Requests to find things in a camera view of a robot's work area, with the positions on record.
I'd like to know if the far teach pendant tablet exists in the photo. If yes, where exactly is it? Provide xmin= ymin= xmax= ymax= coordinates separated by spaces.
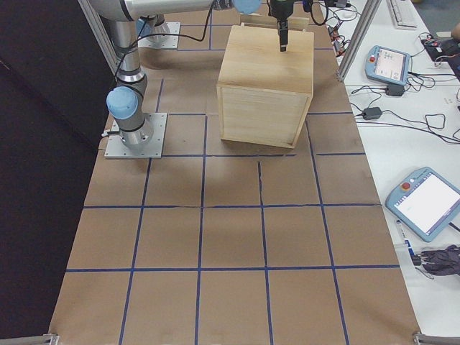
xmin=364 ymin=45 xmax=410 ymax=86

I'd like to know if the near teach pendant tablet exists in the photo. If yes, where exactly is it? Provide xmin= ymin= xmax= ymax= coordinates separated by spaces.
xmin=385 ymin=167 xmax=459 ymax=242

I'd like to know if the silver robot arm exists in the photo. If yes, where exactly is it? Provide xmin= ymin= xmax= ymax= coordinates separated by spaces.
xmin=89 ymin=0 xmax=262 ymax=110
xmin=136 ymin=14 xmax=170 ymax=45

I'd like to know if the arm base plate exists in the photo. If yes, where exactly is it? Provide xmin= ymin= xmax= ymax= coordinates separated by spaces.
xmin=103 ymin=113 xmax=167 ymax=159
xmin=137 ymin=19 xmax=180 ymax=50

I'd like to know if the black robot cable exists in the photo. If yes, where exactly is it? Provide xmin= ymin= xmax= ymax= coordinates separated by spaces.
xmin=114 ymin=0 xmax=216 ymax=80

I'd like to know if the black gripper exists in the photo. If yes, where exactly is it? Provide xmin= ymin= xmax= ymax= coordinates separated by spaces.
xmin=267 ymin=0 xmax=295 ymax=52

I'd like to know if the aluminium frame post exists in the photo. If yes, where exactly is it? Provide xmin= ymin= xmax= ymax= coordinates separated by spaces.
xmin=336 ymin=0 xmax=381 ymax=82

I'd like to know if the white keyboard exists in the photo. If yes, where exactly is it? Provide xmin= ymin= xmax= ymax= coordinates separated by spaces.
xmin=387 ymin=0 xmax=418 ymax=29

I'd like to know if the wooden drawer cabinet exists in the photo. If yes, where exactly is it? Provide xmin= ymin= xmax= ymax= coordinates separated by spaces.
xmin=216 ymin=25 xmax=314 ymax=149

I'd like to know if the black power adapter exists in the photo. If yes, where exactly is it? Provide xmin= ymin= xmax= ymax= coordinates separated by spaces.
xmin=362 ymin=107 xmax=382 ymax=121
xmin=385 ymin=84 xmax=405 ymax=97

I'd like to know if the brown paper table cover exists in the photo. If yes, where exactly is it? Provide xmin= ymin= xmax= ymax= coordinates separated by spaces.
xmin=50 ymin=11 xmax=418 ymax=344

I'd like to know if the teach pendant tablet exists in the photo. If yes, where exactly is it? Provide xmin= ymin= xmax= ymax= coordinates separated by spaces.
xmin=364 ymin=45 xmax=410 ymax=86
xmin=385 ymin=167 xmax=459 ymax=242

